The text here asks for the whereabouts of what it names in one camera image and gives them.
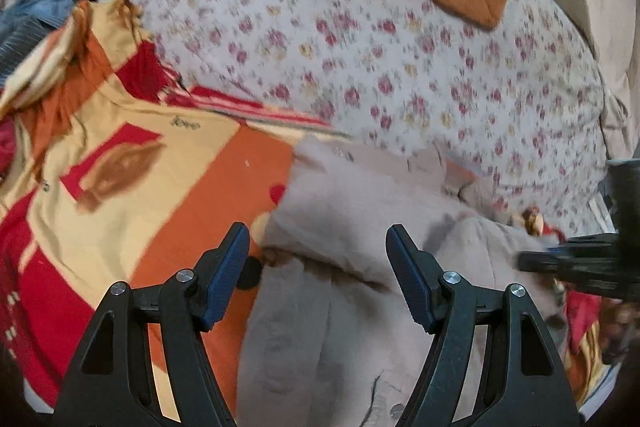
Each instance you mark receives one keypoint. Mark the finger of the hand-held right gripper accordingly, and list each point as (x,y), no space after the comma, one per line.
(565,262)

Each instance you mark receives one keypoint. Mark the blue clothes pile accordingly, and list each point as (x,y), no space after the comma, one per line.
(25,32)

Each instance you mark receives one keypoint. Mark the beige garment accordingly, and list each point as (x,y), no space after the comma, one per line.
(340,217)

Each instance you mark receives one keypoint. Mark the floral bed sheet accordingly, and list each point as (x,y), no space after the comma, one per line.
(350,57)

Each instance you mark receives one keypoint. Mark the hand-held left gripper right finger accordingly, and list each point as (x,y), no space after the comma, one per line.
(410,279)

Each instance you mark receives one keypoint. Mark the red orange printed blanket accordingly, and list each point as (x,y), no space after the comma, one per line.
(150,207)

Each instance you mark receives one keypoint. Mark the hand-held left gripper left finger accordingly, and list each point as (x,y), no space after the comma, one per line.
(227,279)

